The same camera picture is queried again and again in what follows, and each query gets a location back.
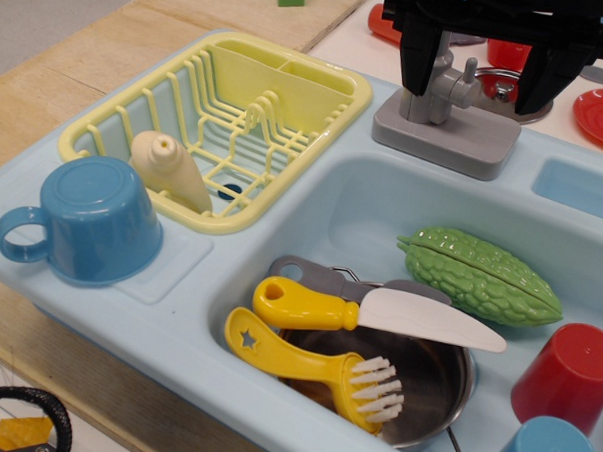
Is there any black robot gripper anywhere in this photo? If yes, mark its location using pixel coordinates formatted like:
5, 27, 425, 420
382, 0, 603, 115

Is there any grey toy faucet lever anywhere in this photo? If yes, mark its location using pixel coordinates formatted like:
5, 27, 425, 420
449, 57, 482, 109

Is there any red cup behind faucet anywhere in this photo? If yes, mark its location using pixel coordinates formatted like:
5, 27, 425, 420
487, 39, 532, 72

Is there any steel pot lid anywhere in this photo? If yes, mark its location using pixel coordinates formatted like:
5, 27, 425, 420
474, 67, 553, 125

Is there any grey toy faucet base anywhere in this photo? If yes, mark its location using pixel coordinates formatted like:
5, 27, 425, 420
371, 31, 521, 181

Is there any red cup lying down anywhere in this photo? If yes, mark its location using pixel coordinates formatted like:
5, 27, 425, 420
367, 3, 402, 45

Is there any light blue toy sink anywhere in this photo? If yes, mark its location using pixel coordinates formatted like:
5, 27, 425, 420
0, 109, 603, 452

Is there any green toy bitter gourd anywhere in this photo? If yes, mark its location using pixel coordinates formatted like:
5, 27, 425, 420
397, 226, 563, 328

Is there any yellow plastic dish rack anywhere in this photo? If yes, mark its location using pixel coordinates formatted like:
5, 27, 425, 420
58, 32, 372, 235

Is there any grey toy spatula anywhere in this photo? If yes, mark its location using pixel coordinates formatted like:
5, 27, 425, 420
268, 255, 451, 306

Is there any small steel pot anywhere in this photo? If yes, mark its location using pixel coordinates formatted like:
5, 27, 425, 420
271, 264, 480, 452

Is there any red plastic cup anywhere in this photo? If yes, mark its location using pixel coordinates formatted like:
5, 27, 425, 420
510, 323, 603, 436

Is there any beige toy squeeze bottle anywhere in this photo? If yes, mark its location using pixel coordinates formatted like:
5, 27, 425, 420
129, 130, 212, 214

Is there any yellow toy dish brush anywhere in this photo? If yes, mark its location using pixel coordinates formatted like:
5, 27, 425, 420
224, 307, 405, 434

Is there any blue plastic mug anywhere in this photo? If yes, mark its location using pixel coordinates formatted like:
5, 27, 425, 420
0, 156, 163, 286

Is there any yellow tape piece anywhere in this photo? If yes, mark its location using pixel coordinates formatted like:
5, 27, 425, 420
0, 417, 54, 451

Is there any yellow handled toy knife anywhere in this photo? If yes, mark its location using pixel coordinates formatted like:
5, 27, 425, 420
252, 276, 507, 354

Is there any black braided cable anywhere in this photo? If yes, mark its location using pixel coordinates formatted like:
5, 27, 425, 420
0, 385, 75, 452

